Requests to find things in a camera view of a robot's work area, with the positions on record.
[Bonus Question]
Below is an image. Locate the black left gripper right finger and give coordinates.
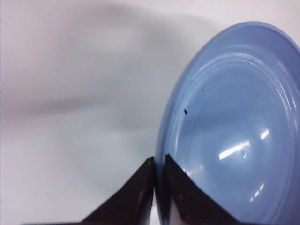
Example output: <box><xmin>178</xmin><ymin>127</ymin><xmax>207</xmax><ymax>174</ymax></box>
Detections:
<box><xmin>165</xmin><ymin>154</ymin><xmax>239</xmax><ymax>225</ymax></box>

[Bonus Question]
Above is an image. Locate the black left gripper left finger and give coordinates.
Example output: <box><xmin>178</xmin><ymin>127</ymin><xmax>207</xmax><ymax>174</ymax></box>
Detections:
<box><xmin>22</xmin><ymin>156</ymin><xmax>155</xmax><ymax>225</ymax></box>

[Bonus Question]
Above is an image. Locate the blue round plate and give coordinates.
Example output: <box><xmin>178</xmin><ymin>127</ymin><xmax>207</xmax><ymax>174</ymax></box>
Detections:
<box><xmin>155</xmin><ymin>22</ymin><xmax>300</xmax><ymax>225</ymax></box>

